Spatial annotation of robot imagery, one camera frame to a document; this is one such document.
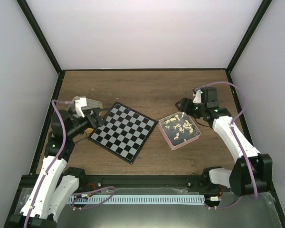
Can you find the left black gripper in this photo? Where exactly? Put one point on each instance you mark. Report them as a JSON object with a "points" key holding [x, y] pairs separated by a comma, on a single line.
{"points": [[100, 123]]}

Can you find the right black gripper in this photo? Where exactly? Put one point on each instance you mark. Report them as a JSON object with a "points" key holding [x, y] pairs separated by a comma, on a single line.
{"points": [[185, 106]]}

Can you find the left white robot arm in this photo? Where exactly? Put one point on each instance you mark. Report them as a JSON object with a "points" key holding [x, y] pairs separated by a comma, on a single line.
{"points": [[42, 210]]}

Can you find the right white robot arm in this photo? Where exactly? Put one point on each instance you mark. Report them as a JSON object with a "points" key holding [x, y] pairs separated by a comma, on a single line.
{"points": [[252, 172]]}

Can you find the white chess pieces pile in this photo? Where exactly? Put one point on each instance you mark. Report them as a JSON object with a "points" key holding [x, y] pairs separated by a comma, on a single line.
{"points": [[177, 125]]}

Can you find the yellow tin box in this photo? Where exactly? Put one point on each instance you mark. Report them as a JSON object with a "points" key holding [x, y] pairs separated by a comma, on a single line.
{"points": [[91, 104]]}

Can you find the pink tin box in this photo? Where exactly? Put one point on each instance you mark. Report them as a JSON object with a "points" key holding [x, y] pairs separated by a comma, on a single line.
{"points": [[175, 144]]}

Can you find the black and white chessboard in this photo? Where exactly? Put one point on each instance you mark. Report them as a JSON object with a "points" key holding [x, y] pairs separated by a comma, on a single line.
{"points": [[124, 132]]}

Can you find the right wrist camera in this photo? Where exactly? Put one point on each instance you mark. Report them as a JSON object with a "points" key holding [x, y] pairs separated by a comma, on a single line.
{"points": [[205, 95]]}

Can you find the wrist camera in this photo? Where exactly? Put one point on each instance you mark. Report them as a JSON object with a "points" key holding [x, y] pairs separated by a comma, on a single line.
{"points": [[79, 103], [205, 95]]}

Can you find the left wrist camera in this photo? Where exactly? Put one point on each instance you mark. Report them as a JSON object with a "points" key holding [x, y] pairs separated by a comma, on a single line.
{"points": [[79, 103]]}

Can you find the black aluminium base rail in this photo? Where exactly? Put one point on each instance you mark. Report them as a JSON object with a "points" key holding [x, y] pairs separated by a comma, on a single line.
{"points": [[193, 183]]}

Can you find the light blue slotted cable duct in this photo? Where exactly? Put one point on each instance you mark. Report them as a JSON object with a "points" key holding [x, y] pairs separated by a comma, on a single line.
{"points": [[140, 200]]}

